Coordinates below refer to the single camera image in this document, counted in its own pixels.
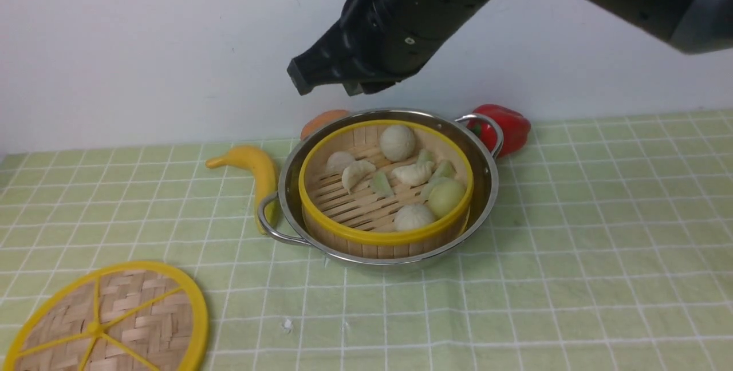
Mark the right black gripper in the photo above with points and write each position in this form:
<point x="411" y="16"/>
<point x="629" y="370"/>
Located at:
<point x="379" y="43"/>

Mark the woven bamboo steamer lid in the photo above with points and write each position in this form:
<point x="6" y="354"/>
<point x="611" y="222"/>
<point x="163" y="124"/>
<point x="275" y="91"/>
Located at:
<point x="138" y="315"/>

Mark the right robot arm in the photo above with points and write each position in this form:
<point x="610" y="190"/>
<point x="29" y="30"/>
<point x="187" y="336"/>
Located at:
<point x="689" y="26"/>

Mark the orange fruit behind pot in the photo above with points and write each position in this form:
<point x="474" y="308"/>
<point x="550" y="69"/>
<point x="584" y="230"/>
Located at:
<point x="321" y="120"/>

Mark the stainless steel pot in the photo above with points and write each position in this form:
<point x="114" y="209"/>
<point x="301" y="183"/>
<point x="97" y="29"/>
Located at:
<point x="291" y="228"/>

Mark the round white bun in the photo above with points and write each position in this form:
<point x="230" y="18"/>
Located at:
<point x="397" y="143"/>

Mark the white dumpling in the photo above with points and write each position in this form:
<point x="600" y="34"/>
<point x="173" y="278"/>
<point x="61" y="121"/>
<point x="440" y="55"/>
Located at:
<point x="415" y="174"/>

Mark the green dumpling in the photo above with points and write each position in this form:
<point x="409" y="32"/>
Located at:
<point x="380" y="185"/>

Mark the yellow banana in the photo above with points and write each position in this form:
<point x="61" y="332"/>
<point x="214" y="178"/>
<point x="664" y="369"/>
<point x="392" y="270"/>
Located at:
<point x="264" y="170"/>

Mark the green round bun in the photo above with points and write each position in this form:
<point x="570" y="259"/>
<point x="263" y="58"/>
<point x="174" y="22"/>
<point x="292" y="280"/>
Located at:
<point x="445" y="196"/>

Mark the white bun lower left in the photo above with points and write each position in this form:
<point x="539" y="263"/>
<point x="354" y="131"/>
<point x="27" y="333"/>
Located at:
<point x="412" y="217"/>

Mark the red bell pepper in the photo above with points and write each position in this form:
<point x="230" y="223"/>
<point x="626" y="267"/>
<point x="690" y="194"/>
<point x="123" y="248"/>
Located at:
<point x="515" y="128"/>

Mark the green checkered tablecloth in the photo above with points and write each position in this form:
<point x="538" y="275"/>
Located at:
<point x="609" y="248"/>

